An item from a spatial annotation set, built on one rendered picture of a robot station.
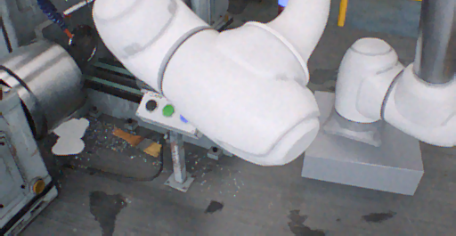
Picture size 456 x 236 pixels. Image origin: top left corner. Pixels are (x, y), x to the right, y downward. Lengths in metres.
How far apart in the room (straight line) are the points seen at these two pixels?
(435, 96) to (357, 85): 0.22
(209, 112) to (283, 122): 0.08
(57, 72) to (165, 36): 0.69
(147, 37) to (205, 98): 0.10
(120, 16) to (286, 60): 0.18
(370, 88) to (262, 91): 0.71
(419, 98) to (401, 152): 0.25
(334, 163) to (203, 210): 0.38
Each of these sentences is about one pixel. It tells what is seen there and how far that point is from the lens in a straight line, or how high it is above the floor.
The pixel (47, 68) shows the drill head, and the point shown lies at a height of 1.13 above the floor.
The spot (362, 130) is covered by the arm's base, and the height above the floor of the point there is 0.92.
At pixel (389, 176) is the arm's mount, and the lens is 1.15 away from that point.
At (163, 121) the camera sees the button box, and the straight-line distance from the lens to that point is 0.95.
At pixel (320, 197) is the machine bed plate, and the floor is 0.80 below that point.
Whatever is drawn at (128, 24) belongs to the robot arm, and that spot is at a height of 1.46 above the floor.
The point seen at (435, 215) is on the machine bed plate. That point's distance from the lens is 1.19.
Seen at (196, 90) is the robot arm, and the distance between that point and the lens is 0.40.
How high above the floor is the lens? 1.64
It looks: 37 degrees down
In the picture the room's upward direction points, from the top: straight up
